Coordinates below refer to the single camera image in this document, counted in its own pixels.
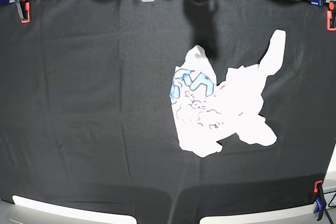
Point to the white printed t-shirt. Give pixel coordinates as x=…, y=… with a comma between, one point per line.
x=206, y=111

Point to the red black clamp far left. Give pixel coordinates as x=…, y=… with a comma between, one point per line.
x=23, y=8

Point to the red black clamp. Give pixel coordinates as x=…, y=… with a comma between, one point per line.
x=23, y=8
x=331, y=16

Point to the red black clamp far right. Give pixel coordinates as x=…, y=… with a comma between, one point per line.
x=331, y=16

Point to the red blue clamp near right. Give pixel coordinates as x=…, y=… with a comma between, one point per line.
x=320, y=202

